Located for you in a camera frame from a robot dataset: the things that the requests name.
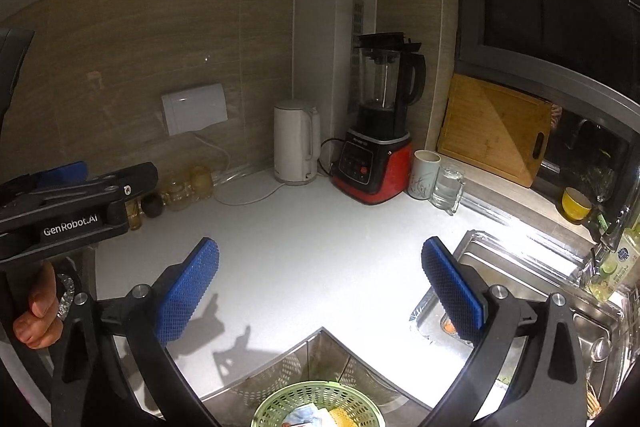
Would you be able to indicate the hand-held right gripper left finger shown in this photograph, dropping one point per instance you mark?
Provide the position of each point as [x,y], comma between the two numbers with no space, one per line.
[190,292]

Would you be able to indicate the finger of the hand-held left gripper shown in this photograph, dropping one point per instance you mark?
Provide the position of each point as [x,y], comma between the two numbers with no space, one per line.
[65,169]
[135,179]

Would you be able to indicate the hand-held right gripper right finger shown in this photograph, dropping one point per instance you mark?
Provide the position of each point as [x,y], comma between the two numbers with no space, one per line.
[452,287]

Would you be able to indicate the green perforated plastic basket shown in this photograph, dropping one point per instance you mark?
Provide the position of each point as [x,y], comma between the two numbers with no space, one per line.
[280,399]

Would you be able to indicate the blue patterned towel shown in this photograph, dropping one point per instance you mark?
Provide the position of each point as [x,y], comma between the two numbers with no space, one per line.
[302,417]

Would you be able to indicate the yellow sponge cloth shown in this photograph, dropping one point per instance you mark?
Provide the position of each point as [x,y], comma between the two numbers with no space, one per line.
[342,418]

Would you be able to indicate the person's left hand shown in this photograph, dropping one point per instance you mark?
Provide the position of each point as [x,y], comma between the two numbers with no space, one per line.
[37,312]

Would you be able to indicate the dark round jar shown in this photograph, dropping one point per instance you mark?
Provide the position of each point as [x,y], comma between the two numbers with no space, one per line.
[152,207]

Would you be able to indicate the amber glass jar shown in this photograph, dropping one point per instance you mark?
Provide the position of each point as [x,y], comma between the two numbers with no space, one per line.
[176,194]
[134,213]
[202,181]

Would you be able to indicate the metal food container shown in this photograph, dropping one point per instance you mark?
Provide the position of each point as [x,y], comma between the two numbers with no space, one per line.
[450,328]

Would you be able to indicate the stainless steel sink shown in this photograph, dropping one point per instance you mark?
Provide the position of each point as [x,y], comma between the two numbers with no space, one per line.
[525,267]

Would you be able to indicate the clear glass mug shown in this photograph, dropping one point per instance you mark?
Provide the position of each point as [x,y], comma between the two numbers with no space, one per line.
[445,192]

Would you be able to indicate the white printed mug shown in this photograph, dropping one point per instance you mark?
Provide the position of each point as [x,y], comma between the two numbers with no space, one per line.
[424,177]

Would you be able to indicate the yellow bowl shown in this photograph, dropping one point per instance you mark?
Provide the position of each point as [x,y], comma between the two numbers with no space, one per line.
[575,207]

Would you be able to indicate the red and black blender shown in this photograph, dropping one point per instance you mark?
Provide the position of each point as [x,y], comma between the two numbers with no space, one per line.
[370,162]

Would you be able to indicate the metal sink strainer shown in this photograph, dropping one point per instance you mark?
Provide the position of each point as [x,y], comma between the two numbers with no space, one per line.
[600,349]

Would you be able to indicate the wooden cutting board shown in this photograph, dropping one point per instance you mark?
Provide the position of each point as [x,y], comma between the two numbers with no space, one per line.
[495,132]

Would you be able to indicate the chrome faucet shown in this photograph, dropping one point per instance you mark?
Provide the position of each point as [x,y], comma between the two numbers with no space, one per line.
[607,237]

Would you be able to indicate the white electric kettle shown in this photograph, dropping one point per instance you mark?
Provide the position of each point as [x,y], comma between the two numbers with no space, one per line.
[295,142]

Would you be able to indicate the green dish soap bottle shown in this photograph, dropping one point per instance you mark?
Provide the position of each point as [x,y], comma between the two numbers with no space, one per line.
[617,264]

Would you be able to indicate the bundle of bamboo skewers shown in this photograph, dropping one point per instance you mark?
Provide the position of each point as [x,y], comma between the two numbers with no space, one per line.
[591,402]

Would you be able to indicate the dark window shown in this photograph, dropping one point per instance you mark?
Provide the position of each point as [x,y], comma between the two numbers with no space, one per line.
[525,7]

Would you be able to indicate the white wall socket cover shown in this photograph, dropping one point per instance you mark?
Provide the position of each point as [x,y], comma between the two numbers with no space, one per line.
[195,109]

